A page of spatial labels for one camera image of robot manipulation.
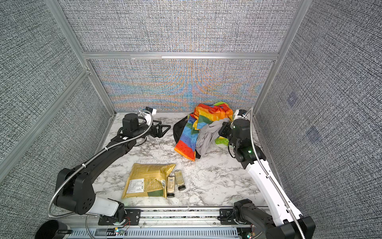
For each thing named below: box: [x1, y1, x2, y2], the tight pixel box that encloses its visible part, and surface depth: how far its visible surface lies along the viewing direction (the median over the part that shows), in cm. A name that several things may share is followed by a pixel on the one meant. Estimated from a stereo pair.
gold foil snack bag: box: [121, 163, 176, 199], surface depth 80 cm
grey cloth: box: [195, 118, 230, 156], surface depth 89 cm
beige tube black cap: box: [167, 175, 175, 199], surface depth 81 cm
